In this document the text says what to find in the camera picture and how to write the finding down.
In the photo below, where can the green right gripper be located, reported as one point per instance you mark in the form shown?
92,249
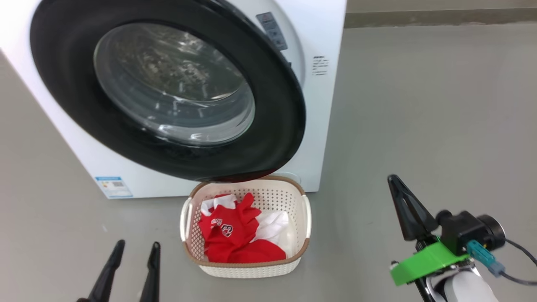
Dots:
423,262

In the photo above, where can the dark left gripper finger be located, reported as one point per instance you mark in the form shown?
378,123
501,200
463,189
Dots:
152,277
107,277

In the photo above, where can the red basketball jersey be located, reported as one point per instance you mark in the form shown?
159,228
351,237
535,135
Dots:
235,243

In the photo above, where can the black round glass washer door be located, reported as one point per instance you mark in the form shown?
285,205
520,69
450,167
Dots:
63,84

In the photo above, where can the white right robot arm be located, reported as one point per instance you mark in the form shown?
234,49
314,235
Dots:
465,289

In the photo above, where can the white front-load washing machine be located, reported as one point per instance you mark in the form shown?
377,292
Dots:
323,126

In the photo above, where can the cream perforated laundry basket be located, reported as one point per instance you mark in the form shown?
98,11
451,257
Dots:
277,199

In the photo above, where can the blue energy label sticker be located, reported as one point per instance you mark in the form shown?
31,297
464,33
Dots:
113,187

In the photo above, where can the grey warning sticker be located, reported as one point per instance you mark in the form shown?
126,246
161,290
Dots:
272,31

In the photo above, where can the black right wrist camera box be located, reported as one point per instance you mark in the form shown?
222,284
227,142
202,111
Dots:
465,228

